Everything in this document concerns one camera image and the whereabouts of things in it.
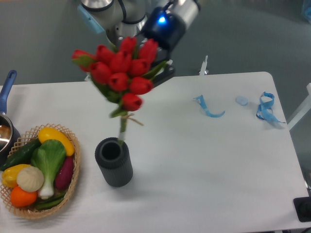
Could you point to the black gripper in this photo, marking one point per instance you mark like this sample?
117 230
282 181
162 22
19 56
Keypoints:
166 28

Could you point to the red tulip bouquet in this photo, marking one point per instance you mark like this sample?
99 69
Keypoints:
122 75

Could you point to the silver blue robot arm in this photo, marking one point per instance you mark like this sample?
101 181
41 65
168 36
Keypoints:
119 19

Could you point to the dark grey ribbed vase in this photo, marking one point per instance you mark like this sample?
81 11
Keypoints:
114 162

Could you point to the small blue cap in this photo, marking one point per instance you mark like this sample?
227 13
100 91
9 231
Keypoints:
241 100

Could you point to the yellow squash toy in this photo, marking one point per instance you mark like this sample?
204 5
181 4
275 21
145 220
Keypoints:
49 133

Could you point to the green bok choy toy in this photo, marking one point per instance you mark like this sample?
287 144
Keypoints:
48 158

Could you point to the purple sweet potato toy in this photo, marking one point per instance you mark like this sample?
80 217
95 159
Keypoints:
65 174

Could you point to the woven wicker basket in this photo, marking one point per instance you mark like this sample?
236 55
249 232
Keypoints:
32 212

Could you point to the green cucumber toy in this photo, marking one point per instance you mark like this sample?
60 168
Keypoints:
22 155

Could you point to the cream steamed bun toy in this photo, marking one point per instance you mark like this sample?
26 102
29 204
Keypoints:
30 179

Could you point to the green pea pod toy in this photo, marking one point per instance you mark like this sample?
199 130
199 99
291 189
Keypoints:
50 203

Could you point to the yellow bell pepper toy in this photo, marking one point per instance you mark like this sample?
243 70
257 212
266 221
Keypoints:
9 176

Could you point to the black device at edge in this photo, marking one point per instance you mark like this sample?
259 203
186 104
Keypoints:
303 208

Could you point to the orange fruit toy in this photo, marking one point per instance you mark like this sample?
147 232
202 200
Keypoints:
21 198

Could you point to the white frame at right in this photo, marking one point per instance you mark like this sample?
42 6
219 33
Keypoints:
301 110

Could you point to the blue handled saucepan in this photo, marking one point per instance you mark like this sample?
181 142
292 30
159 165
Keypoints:
8 133

